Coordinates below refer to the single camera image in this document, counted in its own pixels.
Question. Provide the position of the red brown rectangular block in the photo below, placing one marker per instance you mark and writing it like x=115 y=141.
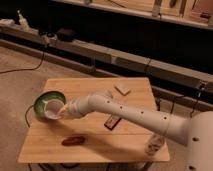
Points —
x=111 y=122

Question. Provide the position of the small white bottle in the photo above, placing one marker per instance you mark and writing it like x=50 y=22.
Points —
x=154 y=144

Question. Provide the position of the black device on ledge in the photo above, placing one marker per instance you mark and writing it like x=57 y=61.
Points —
x=65 y=35

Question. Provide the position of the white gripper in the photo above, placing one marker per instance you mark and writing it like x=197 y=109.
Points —
x=77 y=108

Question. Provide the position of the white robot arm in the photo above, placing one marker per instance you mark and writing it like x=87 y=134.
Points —
x=195 y=133

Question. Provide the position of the white spray bottle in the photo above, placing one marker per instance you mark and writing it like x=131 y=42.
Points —
x=23 y=22

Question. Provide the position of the wooden table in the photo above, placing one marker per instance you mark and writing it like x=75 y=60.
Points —
x=123 y=144

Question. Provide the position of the brown sausage-shaped object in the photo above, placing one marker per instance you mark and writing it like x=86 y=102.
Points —
x=75 y=140

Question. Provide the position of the green ceramic bowl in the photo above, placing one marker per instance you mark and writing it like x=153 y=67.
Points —
x=39 y=102

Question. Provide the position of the light wooden block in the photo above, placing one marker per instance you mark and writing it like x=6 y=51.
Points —
x=122 y=89

